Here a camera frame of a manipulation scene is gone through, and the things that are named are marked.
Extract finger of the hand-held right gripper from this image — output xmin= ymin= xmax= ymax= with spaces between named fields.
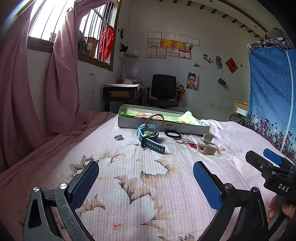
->
xmin=245 ymin=151 xmax=281 ymax=173
xmin=263 ymin=148 xmax=296 ymax=167

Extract brown leather bracelet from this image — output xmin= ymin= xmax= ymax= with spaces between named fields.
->
xmin=145 ymin=114 xmax=164 ymax=137

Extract blue smartwatch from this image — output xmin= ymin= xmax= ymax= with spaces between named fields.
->
xmin=137 ymin=123 xmax=166 ymax=154

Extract blue dotted wardrobe curtain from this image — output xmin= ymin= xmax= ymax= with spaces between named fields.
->
xmin=245 ymin=37 xmax=296 ymax=160

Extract dark bag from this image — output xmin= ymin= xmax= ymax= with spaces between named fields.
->
xmin=265 ymin=28 xmax=289 ymax=42

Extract cardboard boxes on sill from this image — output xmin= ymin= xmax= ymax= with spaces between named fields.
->
xmin=79 ymin=30 xmax=98 ymax=57

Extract red hanging cloth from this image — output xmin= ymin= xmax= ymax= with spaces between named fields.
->
xmin=98 ymin=25 xmax=115 ymax=62

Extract group of wall certificates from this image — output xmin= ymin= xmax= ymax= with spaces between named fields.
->
xmin=146 ymin=32 xmax=200 ymax=60

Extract pink curtain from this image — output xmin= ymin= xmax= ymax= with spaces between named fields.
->
xmin=45 ymin=0 xmax=93 ymax=133
xmin=0 ymin=0 xmax=55 ymax=167

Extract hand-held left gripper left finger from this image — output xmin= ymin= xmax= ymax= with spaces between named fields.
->
xmin=23 ymin=160 xmax=100 ymax=241

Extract barred window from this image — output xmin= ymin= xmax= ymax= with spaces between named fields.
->
xmin=28 ymin=0 xmax=122 ymax=71

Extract cartoon wall poster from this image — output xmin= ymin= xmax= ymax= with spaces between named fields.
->
xmin=186 ymin=72 xmax=199 ymax=91

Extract colourful paper box lining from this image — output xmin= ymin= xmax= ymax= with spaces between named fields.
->
xmin=120 ymin=109 xmax=204 ymax=127

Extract black office chair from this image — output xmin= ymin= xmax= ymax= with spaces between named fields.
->
xmin=146 ymin=74 xmax=179 ymax=109

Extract white cardboard box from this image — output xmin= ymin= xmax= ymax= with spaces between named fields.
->
xmin=118 ymin=104 xmax=211 ymax=135

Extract wooden cabinet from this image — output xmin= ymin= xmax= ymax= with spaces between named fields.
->
xmin=233 ymin=101 xmax=249 ymax=117

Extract red diamond paper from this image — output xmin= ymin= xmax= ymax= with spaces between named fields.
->
xmin=225 ymin=57 xmax=238 ymax=74

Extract dark wooden desk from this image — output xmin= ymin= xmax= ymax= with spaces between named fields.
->
xmin=102 ymin=83 xmax=144 ymax=113

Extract person's right hand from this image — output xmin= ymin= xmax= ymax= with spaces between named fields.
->
xmin=268 ymin=197 xmax=296 ymax=223

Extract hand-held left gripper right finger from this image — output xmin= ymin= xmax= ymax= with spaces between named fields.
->
xmin=193 ymin=161 xmax=270 ymax=241

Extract pink blanket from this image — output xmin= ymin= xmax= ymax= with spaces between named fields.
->
xmin=0 ymin=110 xmax=116 ymax=186

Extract beige hair claw clip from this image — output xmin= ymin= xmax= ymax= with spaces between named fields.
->
xmin=196 ymin=134 xmax=219 ymax=155

